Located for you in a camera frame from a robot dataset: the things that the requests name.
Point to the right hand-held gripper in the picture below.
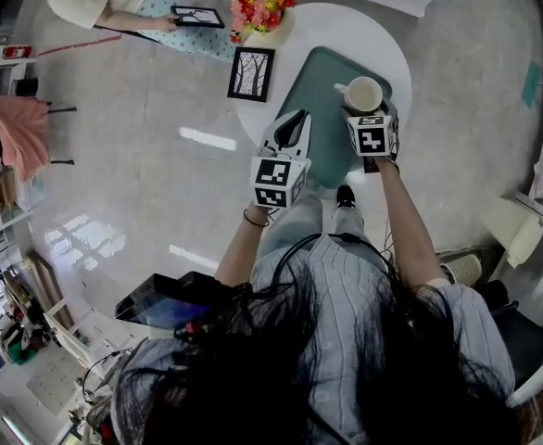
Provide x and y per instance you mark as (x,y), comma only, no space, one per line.
(371,137)

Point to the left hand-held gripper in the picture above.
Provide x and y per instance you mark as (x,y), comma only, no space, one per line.
(276,179)

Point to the white cup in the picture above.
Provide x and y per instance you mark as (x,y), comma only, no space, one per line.
(365,94)

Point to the person's right forearm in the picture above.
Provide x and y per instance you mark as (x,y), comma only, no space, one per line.
(408,220)

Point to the person's left forearm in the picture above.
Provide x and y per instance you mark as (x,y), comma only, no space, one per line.
(241,248)

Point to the green tray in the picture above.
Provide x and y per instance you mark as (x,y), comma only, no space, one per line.
(320,109)

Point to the person's black shoe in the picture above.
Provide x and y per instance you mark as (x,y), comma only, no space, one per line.
(345,196)

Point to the black framed tree picture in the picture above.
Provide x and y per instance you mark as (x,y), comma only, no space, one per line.
(251,74)

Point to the person's light jeans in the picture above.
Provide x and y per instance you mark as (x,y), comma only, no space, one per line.
(299,225)

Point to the white vase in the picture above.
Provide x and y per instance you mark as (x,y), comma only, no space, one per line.
(278,33)

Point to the blue star-patterned cloth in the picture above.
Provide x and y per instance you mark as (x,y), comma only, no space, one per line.
(197,42)

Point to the red and pink flower bouquet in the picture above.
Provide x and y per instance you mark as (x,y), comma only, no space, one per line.
(264,3)

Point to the black framed branch picture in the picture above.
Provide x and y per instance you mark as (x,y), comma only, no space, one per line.
(197,16)

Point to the white mesh wastebasket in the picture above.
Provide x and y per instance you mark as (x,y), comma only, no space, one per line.
(463,269)

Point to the person's striped blue shirt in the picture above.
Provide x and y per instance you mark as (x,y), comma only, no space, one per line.
(336,304)

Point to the cream paper roll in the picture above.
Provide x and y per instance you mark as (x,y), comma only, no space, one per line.
(526,241)

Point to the black tablet device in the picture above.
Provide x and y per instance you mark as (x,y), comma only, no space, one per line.
(169,299)

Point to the black padded chair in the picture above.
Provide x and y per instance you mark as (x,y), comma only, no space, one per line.
(521,332)

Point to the pink cloth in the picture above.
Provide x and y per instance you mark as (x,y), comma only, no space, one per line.
(19,132)

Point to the red and white sign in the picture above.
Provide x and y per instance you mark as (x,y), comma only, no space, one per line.
(17,52)

